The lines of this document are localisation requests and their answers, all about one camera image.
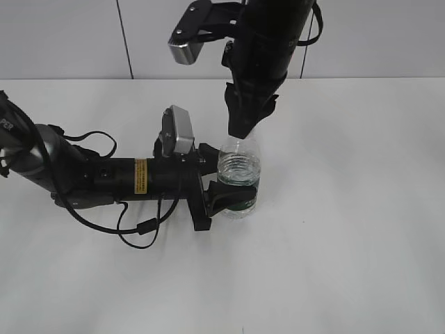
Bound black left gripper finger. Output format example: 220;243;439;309
204;181;257;217
197;143;220;176

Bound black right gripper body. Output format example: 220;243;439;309
222;40;287;115

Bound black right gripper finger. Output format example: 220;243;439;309
225;88;259;138
248;94;279;134

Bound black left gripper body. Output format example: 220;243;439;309
151;139;211;231

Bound clear Cestbon water bottle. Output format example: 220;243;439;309
216;127;261;220

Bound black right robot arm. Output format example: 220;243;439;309
222;1;323;139

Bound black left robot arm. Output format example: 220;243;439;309
1;94;257;231

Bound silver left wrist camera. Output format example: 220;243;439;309
159;105;195;157

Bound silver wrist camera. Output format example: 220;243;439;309
159;105;195;157
168;0;247;65

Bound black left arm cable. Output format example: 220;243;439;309
0;92;181;249

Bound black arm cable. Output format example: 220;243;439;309
297;1;325;47
0;92;181;249

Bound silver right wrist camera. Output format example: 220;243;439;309
168;0;247;65

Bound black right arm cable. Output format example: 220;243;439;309
297;1;325;47

